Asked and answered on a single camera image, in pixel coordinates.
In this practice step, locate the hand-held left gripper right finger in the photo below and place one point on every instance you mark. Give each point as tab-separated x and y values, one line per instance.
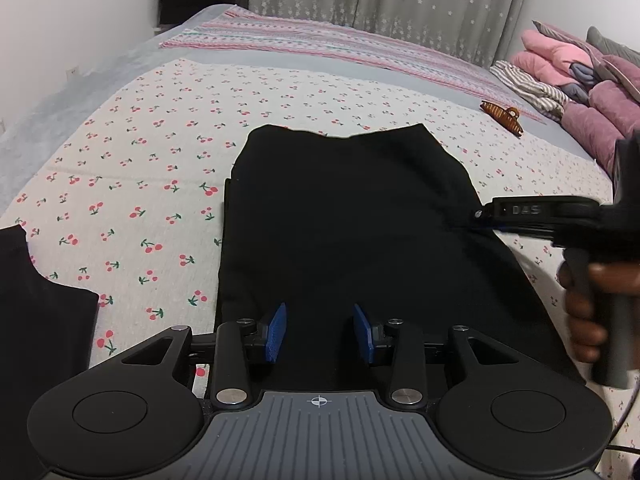
364	332

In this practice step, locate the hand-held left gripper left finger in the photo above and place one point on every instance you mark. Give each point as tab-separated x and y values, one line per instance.
276	332

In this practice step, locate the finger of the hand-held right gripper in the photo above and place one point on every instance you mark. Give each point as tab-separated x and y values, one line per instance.
520	231
550	210

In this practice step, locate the black pants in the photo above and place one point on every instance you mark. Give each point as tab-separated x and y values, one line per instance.
350	220

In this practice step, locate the person's right hand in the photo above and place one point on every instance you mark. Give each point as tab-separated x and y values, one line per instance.
582	325

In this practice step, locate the mauve velvet quilt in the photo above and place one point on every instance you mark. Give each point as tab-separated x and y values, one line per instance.
595	130

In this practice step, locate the brown hair claw clip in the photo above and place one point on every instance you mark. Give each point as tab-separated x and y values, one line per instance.
502	115

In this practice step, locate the grey white striped garment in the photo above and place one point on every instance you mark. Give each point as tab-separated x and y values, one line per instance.
530	87

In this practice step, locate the grey blue garment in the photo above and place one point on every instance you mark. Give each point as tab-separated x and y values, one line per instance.
580	82

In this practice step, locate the grey pillow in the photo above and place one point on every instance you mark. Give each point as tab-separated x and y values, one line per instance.
610	42

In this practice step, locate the cherry print bed sheet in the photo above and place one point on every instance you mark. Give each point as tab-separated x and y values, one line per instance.
150	160

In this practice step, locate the folded black garment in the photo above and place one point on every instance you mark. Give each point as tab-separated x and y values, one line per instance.
35	320

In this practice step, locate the grey star print curtain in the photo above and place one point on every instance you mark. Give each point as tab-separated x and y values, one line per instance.
390	0

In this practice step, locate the pink striped blanket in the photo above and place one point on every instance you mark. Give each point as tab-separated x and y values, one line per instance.
325	42

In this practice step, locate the grey bed cover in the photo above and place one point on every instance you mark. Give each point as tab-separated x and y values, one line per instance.
75	90

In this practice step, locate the white wall socket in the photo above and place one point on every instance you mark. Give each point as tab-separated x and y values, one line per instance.
72	72

